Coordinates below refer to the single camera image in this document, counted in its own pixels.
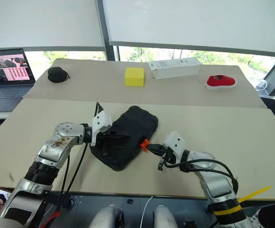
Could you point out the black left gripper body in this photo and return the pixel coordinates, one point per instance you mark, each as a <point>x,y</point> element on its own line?
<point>102,139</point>

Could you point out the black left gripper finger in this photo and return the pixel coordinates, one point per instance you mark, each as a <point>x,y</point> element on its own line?
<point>114,139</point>
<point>120,134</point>

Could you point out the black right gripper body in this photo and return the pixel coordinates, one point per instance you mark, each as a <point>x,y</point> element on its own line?
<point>167,158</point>

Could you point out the black plastic tool case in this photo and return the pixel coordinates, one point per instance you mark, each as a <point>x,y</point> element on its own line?
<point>127,133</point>

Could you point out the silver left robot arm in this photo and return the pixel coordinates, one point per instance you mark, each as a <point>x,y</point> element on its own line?
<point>59,142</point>

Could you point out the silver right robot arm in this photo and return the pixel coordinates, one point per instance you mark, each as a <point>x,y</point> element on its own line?
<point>213,180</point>

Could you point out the small black clip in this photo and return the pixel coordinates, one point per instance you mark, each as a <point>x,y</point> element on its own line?
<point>129,201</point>

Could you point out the grey rounded robot shell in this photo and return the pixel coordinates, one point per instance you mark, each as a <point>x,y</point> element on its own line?
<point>164,217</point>
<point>104,217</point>

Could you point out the yellow foam block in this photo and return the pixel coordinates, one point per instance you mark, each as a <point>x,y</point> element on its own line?
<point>133,77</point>

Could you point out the white cardboard carton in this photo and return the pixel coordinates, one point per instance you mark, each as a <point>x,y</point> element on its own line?
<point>175,70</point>

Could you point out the black round zip pouch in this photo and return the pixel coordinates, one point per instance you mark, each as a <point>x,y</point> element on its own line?
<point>56,74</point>

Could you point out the red slip-on shoe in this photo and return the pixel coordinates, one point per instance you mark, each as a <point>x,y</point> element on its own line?
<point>220,82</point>

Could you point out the yellow zip tie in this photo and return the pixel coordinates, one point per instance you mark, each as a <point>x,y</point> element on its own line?
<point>256,193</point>

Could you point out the open grey laptop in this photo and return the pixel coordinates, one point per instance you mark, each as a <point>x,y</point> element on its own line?
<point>6,69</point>

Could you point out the black and white shoe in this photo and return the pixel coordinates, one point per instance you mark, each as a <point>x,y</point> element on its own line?
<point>273,217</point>

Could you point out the white roller blind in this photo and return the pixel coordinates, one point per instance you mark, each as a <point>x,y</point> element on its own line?
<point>199,23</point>
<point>44,23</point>

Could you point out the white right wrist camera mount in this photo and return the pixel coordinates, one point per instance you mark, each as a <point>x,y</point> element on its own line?
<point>175,145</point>

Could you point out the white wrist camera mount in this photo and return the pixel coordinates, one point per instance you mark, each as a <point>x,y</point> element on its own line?
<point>175,145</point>
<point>101,121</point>

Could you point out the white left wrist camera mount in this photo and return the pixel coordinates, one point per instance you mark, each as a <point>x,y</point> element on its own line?
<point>101,121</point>

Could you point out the grey window frame post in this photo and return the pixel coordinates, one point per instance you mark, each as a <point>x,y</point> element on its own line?
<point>104,23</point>

